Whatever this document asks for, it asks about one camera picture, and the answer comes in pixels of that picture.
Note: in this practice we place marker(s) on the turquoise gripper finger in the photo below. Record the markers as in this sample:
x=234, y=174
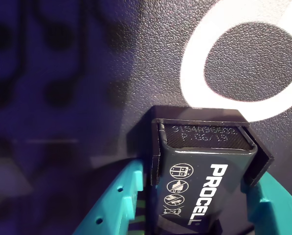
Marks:
x=116, y=203
x=277, y=213

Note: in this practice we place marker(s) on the small black battery pack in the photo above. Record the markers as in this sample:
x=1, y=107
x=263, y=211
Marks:
x=185, y=183

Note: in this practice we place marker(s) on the black WOWROBO printed mat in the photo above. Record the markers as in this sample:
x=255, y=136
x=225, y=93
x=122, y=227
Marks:
x=160, y=49

